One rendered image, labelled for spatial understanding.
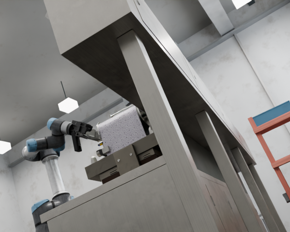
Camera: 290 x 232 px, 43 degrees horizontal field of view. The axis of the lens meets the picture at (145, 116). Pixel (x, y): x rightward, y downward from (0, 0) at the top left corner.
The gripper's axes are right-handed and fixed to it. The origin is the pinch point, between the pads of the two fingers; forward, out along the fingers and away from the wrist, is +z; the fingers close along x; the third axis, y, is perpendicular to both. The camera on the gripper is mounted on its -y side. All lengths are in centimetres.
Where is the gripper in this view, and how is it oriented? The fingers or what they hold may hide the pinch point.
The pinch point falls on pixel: (98, 140)
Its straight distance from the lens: 203.1
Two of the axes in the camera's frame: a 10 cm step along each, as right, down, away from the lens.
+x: 3.8, 2.5, 8.9
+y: 2.9, -9.5, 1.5
